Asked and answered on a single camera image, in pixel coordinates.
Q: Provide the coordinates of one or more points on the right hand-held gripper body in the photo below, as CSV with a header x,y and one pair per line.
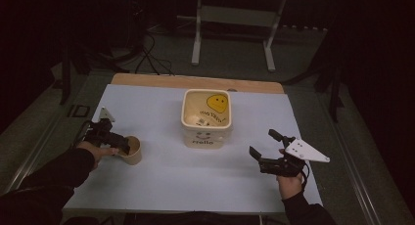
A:
x,y
291,158

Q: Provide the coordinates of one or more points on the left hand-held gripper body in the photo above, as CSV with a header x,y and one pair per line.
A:
x,y
99,131

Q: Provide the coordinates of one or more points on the brown paper cup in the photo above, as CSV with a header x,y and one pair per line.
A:
x,y
133,152

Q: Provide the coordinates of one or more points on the cream square bin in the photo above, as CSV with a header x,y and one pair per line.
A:
x,y
206,118

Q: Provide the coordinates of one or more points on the person's left hand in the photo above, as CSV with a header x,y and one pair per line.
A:
x,y
98,151

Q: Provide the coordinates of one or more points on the person's right hand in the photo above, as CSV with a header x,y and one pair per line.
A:
x,y
289,183

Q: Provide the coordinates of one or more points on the black stand leg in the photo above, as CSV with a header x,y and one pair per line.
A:
x,y
66,78
335,94

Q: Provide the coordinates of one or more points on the white metal stand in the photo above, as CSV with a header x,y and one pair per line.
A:
x,y
235,28

